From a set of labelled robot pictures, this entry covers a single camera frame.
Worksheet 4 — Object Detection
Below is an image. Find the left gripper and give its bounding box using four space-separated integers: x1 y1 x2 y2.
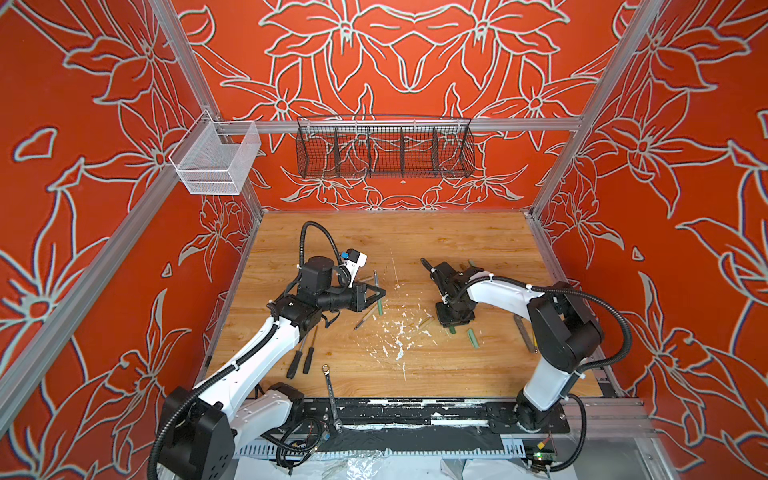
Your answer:
317 278 383 313

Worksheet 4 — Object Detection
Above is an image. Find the dark green pen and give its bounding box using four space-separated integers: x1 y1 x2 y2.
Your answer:
373 269 384 317

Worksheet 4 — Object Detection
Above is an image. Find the beige pen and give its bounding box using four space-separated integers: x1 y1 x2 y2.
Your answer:
354 305 378 331

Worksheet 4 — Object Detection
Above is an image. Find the light green cap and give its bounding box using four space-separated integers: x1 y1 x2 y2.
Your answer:
467 328 480 349

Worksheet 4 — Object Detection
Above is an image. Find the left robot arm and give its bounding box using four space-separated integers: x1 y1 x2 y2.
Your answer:
146 221 386 479

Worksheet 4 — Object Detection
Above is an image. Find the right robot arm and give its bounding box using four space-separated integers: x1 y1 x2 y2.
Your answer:
421 259 633 432

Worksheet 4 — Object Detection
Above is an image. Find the black screwdriver right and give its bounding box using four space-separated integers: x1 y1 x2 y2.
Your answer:
302 327 319 375

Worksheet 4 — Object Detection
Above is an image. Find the black screwdriver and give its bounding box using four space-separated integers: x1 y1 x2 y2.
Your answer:
302 327 319 375
286 338 307 379

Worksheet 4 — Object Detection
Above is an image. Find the black screwdriver left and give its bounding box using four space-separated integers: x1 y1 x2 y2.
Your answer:
286 338 307 379

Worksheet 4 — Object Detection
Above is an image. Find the metal wrench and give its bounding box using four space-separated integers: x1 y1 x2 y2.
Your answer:
322 364 343 433

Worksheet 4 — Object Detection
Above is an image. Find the clear plastic bin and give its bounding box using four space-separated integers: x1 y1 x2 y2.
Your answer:
170 112 262 195

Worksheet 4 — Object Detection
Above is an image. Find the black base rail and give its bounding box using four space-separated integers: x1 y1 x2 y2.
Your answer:
249 395 571 436

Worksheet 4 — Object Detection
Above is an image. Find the black wire basket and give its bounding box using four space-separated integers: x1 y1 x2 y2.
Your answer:
295 115 476 180

